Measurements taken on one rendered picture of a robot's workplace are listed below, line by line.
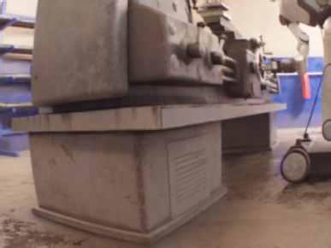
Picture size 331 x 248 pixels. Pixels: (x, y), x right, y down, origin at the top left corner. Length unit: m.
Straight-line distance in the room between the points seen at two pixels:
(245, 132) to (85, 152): 2.38
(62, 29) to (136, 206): 0.69
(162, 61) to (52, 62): 0.43
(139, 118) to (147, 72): 0.16
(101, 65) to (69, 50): 0.17
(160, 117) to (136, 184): 0.24
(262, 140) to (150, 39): 2.41
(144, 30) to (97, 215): 0.68
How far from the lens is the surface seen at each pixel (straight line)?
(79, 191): 1.31
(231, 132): 3.48
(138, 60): 1.15
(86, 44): 1.17
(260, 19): 6.60
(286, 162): 1.92
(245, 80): 2.07
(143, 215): 1.16
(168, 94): 1.45
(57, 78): 1.25
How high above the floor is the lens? 0.45
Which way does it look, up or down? 1 degrees down
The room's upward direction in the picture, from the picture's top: 3 degrees counter-clockwise
